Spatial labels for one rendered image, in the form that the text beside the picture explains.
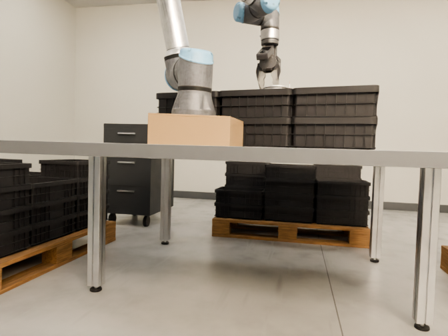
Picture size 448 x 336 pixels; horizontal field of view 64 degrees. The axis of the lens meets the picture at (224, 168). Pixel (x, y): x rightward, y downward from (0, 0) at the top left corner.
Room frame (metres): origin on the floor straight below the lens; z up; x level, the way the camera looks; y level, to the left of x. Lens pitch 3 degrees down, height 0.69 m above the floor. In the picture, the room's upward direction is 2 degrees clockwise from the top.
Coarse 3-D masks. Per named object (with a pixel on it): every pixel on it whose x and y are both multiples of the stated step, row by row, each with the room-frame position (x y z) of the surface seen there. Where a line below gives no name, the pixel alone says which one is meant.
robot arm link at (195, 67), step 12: (192, 48) 1.20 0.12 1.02; (180, 60) 1.21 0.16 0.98; (192, 60) 1.18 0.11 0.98; (204, 60) 1.20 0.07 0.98; (180, 72) 1.21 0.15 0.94; (192, 72) 1.19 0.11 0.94; (204, 72) 1.20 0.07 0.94; (180, 84) 1.21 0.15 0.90; (192, 84) 1.19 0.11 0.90; (204, 84) 1.20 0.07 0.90
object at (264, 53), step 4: (264, 48) 1.46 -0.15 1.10; (268, 48) 1.45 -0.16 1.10; (272, 48) 1.46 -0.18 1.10; (260, 52) 1.40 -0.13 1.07; (264, 52) 1.40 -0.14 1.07; (268, 52) 1.40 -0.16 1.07; (272, 52) 1.46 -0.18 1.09; (256, 56) 1.41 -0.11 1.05; (260, 56) 1.40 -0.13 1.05; (264, 56) 1.39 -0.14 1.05; (268, 56) 1.40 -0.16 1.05; (264, 60) 1.42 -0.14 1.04
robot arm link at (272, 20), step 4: (272, 12) 1.47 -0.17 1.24; (276, 12) 1.47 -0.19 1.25; (268, 16) 1.46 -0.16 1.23; (272, 16) 1.47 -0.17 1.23; (276, 16) 1.47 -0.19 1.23; (264, 20) 1.46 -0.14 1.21; (268, 20) 1.47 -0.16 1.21; (272, 20) 1.47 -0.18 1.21; (276, 20) 1.47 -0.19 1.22; (264, 24) 1.48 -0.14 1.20; (268, 24) 1.47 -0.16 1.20; (272, 24) 1.47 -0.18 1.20; (276, 24) 1.47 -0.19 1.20; (264, 28) 1.48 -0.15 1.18; (276, 28) 1.47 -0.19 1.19
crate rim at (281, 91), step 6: (228, 90) 1.45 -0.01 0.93; (234, 90) 1.44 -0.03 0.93; (240, 90) 1.43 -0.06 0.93; (246, 90) 1.43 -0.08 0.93; (252, 90) 1.42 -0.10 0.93; (258, 90) 1.41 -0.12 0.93; (264, 90) 1.40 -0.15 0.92; (270, 90) 1.39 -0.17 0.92; (276, 90) 1.38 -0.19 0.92; (282, 90) 1.37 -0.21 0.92; (288, 90) 1.36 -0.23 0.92; (222, 96) 1.46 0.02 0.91; (228, 96) 1.45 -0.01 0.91; (294, 96) 1.41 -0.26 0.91
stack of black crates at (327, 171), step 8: (320, 168) 3.16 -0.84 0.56; (328, 168) 3.15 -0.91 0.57; (336, 168) 3.13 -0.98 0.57; (344, 168) 3.11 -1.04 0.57; (352, 168) 3.10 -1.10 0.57; (360, 168) 3.08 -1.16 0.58; (320, 176) 3.16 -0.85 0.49; (328, 176) 3.14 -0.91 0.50; (336, 176) 3.13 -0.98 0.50; (344, 176) 3.11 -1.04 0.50; (352, 176) 3.11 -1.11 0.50; (360, 176) 3.10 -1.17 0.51
